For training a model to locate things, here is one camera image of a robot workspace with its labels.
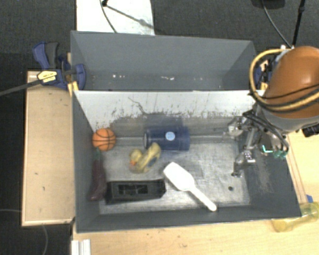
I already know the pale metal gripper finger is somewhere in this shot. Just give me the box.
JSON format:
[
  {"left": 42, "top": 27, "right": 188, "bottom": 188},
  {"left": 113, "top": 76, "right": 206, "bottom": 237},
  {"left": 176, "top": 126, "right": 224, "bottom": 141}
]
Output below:
[
  {"left": 230, "top": 150, "right": 257, "bottom": 178},
  {"left": 226, "top": 118, "right": 245, "bottom": 140}
]

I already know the white plastic scoop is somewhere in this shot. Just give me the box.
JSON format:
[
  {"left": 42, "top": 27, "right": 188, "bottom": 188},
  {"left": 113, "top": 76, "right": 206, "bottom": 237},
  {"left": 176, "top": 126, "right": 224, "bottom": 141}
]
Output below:
[{"left": 163, "top": 161, "right": 218, "bottom": 213}]

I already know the dark blue can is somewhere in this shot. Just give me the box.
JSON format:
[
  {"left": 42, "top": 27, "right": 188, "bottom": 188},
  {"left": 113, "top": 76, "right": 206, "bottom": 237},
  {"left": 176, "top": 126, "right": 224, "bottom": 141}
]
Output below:
[{"left": 144, "top": 126, "right": 190, "bottom": 152}]

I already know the yellow rubber duck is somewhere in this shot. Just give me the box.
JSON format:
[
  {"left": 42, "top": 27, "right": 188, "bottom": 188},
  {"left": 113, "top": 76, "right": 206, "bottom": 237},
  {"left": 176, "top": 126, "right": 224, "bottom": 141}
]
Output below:
[{"left": 128, "top": 142, "right": 162, "bottom": 174}]

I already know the grey metal bin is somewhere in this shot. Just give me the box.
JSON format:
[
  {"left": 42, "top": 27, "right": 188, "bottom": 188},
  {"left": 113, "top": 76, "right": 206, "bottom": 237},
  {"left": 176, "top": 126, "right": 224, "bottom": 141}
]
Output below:
[{"left": 70, "top": 30, "right": 303, "bottom": 233}]

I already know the black rectangular box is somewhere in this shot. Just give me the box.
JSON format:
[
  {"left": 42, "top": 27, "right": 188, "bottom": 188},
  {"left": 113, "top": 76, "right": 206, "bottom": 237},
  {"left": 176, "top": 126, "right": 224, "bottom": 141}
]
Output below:
[{"left": 105, "top": 178, "right": 167, "bottom": 205}]

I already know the orange toy basketball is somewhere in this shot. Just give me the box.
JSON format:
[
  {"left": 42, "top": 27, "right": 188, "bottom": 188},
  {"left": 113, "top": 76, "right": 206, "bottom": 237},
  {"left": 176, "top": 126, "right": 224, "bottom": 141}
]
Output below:
[{"left": 91, "top": 127, "right": 117, "bottom": 152}]

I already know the purple toy eggplant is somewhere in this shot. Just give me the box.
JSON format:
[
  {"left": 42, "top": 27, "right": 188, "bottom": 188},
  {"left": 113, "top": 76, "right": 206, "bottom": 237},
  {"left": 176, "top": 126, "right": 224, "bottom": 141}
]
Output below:
[{"left": 87, "top": 148, "right": 108, "bottom": 202}]

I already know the pale wood board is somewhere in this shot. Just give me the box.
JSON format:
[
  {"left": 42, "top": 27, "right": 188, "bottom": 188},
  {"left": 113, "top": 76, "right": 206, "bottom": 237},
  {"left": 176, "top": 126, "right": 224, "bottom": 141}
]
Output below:
[{"left": 21, "top": 70, "right": 77, "bottom": 227}]

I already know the black cylinder on white bracket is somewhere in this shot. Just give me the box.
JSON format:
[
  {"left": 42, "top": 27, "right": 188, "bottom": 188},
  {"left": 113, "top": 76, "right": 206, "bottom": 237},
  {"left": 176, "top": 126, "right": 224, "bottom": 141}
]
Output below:
[{"left": 301, "top": 117, "right": 319, "bottom": 138}]

